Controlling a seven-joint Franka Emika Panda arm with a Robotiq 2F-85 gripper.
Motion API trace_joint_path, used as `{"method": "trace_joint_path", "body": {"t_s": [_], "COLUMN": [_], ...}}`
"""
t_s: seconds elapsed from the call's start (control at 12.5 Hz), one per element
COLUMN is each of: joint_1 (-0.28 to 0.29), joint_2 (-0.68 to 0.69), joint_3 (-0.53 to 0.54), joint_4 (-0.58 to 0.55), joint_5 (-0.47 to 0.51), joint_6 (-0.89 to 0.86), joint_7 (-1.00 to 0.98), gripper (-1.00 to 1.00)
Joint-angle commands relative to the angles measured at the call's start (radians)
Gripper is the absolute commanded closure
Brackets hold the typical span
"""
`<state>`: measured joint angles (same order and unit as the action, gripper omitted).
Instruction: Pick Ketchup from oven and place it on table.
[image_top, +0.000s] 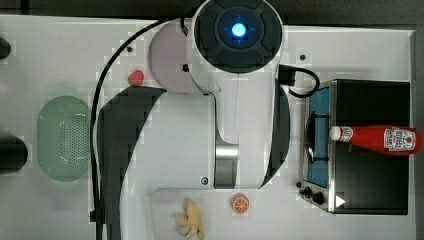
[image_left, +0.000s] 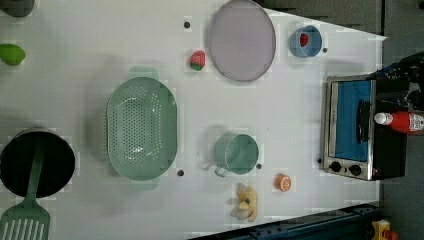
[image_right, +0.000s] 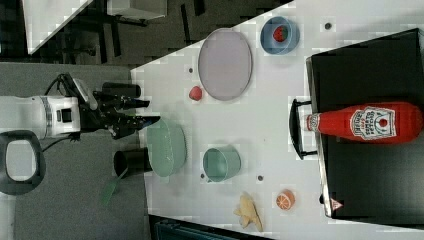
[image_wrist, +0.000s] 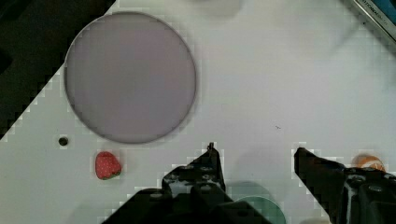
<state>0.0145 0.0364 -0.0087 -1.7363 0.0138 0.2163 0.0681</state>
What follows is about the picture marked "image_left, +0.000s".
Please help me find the red plush ketchup bottle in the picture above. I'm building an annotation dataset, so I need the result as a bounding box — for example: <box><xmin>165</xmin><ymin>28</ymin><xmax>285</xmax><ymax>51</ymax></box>
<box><xmin>374</xmin><ymin>111</ymin><xmax>424</xmax><ymax>135</ymax></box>

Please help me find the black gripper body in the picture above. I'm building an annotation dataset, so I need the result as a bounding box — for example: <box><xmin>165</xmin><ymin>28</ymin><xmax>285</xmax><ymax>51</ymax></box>
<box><xmin>367</xmin><ymin>52</ymin><xmax>424</xmax><ymax>111</ymax></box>

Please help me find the red strawberry toy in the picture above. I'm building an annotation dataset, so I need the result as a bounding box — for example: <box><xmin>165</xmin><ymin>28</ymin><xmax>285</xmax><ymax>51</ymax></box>
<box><xmin>190</xmin><ymin>50</ymin><xmax>206</xmax><ymax>71</ymax></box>

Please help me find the green slotted spatula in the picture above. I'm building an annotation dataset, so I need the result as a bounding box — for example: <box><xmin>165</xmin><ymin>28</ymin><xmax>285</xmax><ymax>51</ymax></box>
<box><xmin>1</xmin><ymin>137</ymin><xmax>50</xmax><ymax>240</ymax></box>

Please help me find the blue bowl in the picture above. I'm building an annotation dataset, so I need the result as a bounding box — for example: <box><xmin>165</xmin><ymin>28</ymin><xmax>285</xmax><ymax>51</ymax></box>
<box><xmin>289</xmin><ymin>25</ymin><xmax>322</xmax><ymax>58</ymax></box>

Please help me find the silver black toaster oven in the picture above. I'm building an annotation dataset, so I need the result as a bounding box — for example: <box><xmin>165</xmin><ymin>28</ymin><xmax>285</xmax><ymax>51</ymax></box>
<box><xmin>323</xmin><ymin>75</ymin><xmax>409</xmax><ymax>181</ymax></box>

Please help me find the yellow red toy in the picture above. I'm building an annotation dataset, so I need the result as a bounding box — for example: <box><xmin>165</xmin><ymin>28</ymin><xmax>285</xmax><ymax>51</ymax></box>
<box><xmin>372</xmin><ymin>220</ymin><xmax>399</xmax><ymax>240</ymax></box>

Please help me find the dark grey round object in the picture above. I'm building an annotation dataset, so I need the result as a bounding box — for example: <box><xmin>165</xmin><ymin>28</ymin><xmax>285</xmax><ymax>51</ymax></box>
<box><xmin>0</xmin><ymin>0</ymin><xmax>35</xmax><ymax>18</ymax></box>

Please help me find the green oval colander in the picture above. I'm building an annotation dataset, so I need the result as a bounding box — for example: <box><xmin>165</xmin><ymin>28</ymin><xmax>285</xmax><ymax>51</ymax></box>
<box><xmin>106</xmin><ymin>66</ymin><xmax>178</xmax><ymax>191</ymax></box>

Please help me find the orange slice toy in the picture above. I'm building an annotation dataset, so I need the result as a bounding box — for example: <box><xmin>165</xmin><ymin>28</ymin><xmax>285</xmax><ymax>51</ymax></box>
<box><xmin>275</xmin><ymin>174</ymin><xmax>292</xmax><ymax>192</ymax></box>

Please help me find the black pot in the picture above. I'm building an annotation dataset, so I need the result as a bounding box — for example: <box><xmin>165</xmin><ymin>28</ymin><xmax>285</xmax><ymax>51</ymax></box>
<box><xmin>1</xmin><ymin>129</ymin><xmax>76</xmax><ymax>198</ymax></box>

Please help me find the green mug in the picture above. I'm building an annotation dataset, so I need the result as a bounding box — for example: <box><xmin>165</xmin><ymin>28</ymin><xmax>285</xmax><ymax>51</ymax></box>
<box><xmin>214</xmin><ymin>133</ymin><xmax>259</xmax><ymax>178</ymax></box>

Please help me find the peeled banana toy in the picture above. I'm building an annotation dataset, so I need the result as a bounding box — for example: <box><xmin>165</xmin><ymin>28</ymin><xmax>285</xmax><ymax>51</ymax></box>
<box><xmin>231</xmin><ymin>184</ymin><xmax>258</xmax><ymax>223</ymax></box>

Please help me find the small red strawberry in bowl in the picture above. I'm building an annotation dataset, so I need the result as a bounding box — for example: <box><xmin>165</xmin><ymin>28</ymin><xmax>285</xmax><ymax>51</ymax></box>
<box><xmin>300</xmin><ymin>34</ymin><xmax>309</xmax><ymax>47</ymax></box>

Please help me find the green lime toy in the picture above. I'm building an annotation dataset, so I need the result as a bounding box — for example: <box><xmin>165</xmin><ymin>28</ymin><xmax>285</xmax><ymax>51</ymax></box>
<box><xmin>0</xmin><ymin>44</ymin><xmax>26</xmax><ymax>66</ymax></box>

